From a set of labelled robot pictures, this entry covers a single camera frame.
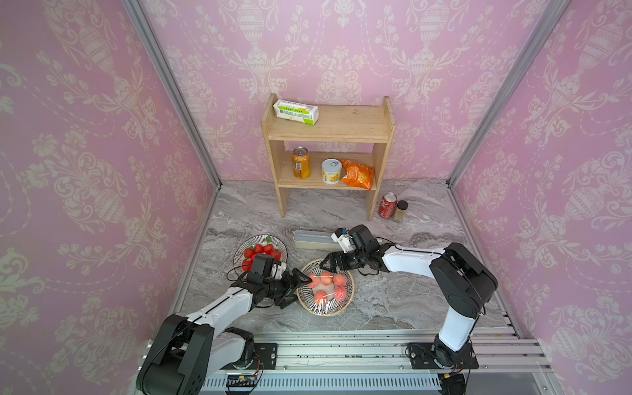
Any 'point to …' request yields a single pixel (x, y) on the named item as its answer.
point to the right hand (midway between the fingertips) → (329, 265)
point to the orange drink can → (301, 162)
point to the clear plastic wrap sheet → (328, 294)
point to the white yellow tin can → (332, 171)
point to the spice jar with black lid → (400, 213)
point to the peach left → (320, 295)
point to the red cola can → (388, 205)
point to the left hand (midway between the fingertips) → (307, 289)
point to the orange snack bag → (357, 175)
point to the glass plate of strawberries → (253, 241)
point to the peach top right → (340, 281)
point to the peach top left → (326, 278)
